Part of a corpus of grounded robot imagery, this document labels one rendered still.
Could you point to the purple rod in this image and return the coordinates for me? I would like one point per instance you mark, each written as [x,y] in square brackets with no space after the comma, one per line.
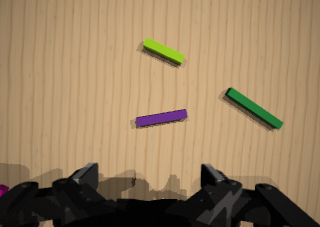
[161,117]

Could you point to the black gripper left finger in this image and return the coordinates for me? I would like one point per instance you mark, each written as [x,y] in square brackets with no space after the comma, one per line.
[58,203]

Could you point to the magenta rod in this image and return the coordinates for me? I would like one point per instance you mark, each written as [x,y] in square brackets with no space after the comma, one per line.
[3,189]

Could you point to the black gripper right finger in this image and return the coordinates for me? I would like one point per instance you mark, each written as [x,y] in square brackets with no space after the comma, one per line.
[256,206]

